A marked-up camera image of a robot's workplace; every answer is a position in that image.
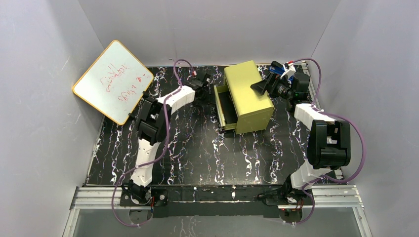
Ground green drawer cabinet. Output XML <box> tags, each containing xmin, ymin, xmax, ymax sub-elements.
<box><xmin>213</xmin><ymin>60</ymin><xmax>274</xmax><ymax>134</ymax></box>

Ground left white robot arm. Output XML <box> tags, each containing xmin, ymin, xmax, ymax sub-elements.
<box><xmin>121</xmin><ymin>72</ymin><xmax>211</xmax><ymax>205</ymax></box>

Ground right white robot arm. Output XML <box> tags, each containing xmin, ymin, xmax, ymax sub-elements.
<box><xmin>251</xmin><ymin>73</ymin><xmax>351</xmax><ymax>203</ymax></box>

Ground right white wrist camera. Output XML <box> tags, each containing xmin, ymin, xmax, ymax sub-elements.
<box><xmin>281</xmin><ymin>61</ymin><xmax>296</xmax><ymax>79</ymax></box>

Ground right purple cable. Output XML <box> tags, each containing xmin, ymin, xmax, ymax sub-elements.
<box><xmin>294</xmin><ymin>58</ymin><xmax>367</xmax><ymax>226</ymax></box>

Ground purple cable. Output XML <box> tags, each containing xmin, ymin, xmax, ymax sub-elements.
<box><xmin>111</xmin><ymin>59</ymin><xmax>197</xmax><ymax>228</ymax></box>
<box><xmin>294</xmin><ymin>58</ymin><xmax>367</xmax><ymax>226</ymax></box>

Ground whiteboard with yellow frame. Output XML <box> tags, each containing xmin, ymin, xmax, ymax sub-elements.
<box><xmin>72</xmin><ymin>40</ymin><xmax>154</xmax><ymax>125</ymax></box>

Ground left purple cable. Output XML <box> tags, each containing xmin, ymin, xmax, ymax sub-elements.
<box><xmin>111</xmin><ymin>59</ymin><xmax>197</xmax><ymax>228</ymax></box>

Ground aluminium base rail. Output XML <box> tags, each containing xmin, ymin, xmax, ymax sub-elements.
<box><xmin>63</xmin><ymin>185</ymin><xmax>372</xmax><ymax>237</ymax></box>

